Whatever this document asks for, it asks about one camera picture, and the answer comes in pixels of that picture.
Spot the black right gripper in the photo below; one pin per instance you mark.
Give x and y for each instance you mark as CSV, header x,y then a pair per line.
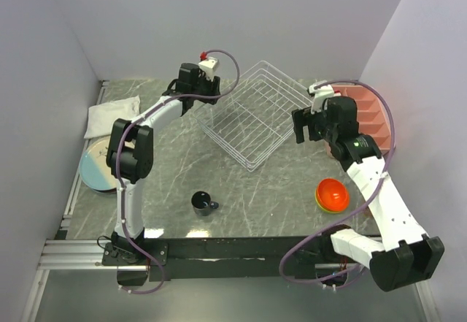
x,y
302,117

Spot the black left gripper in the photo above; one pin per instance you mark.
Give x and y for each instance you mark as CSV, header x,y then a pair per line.
x,y
214,86

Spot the white wire dish rack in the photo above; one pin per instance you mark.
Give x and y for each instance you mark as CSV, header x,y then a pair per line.
x,y
255,119

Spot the dark blue mug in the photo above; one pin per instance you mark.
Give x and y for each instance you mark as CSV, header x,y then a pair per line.
x,y
202,203

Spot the cream and blue plate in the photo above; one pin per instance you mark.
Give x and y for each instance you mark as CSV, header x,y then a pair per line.
x,y
93,168

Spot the pink printed mug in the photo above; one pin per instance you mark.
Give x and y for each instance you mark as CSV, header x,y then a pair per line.
x,y
330,150

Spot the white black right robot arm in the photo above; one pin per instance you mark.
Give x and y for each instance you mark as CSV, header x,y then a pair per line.
x,y
406,254

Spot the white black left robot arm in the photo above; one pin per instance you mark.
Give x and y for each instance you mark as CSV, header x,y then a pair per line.
x,y
130,153

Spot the pink compartment organizer tray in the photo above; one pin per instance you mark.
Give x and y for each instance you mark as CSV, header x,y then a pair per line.
x,y
372,117

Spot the yellow-green plastic bowl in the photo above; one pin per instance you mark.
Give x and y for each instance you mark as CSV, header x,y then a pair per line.
x,y
331,202

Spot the orange plastic bowl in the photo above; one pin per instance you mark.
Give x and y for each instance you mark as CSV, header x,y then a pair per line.
x,y
330,184

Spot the white folded cloth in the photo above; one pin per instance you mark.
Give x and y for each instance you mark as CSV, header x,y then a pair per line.
x,y
102,116

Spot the brown rimmed plate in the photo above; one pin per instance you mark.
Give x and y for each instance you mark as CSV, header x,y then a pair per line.
x,y
104,192

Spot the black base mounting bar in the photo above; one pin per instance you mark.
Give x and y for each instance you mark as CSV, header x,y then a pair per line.
x,y
164,260

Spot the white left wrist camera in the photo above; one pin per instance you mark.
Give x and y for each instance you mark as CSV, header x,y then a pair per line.
x,y
208,65

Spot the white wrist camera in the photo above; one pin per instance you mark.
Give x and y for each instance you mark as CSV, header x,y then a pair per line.
x,y
208,65
319,93

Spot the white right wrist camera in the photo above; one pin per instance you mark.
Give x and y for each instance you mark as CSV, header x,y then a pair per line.
x,y
319,93

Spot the aluminium frame rail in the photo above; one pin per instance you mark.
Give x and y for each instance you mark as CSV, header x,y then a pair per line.
x,y
63,254

